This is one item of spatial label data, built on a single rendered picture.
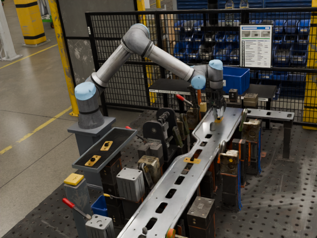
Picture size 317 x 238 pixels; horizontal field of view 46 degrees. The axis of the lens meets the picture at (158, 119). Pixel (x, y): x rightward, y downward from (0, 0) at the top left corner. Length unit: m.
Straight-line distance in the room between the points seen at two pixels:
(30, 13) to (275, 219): 8.15
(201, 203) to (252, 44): 1.38
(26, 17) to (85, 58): 4.90
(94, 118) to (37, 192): 1.75
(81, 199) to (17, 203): 2.09
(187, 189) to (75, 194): 0.49
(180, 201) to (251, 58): 1.34
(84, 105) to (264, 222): 1.12
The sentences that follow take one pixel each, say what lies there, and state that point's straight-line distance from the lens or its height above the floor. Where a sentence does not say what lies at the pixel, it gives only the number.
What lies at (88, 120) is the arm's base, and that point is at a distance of 2.10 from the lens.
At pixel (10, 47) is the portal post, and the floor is 0.24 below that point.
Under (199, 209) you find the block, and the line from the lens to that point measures 1.54.
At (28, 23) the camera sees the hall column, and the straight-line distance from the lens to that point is 9.46.
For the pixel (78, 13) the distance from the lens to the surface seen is 4.55.
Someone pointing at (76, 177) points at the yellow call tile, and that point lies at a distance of 1.60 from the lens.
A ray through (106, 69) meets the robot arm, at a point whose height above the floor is 1.39.
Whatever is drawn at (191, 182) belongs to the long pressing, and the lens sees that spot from 1.74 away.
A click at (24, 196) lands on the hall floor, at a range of 3.73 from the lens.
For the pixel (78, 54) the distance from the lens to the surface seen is 4.72.
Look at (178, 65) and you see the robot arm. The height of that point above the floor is 1.42.
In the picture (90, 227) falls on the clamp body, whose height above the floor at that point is 1.05.
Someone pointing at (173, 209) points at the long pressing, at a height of 1.00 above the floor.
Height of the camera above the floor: 2.02
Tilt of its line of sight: 26 degrees down
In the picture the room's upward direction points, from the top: 6 degrees counter-clockwise
